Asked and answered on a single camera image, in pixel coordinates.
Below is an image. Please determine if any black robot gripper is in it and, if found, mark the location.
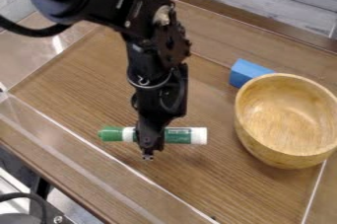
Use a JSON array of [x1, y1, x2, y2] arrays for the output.
[[127, 63, 190, 162]]

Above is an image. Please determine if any green Expo marker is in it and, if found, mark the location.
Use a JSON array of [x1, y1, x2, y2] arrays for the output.
[[97, 126, 208, 145]]

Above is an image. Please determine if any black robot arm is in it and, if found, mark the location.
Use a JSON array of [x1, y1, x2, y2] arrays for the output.
[[0, 0, 190, 160]]

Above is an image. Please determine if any brown wooden bowl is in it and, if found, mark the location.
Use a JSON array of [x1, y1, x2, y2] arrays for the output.
[[234, 73, 337, 170]]

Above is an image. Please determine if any blue foam block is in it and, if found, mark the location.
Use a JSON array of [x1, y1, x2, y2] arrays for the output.
[[229, 58, 274, 88]]

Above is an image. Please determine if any black metal stand base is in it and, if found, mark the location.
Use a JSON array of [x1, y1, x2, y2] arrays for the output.
[[0, 194, 76, 224]]

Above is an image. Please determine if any clear acrylic tray wall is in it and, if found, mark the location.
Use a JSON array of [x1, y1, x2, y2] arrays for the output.
[[0, 0, 337, 224]]

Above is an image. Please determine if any black cable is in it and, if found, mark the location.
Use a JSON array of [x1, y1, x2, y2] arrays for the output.
[[0, 14, 73, 38]]

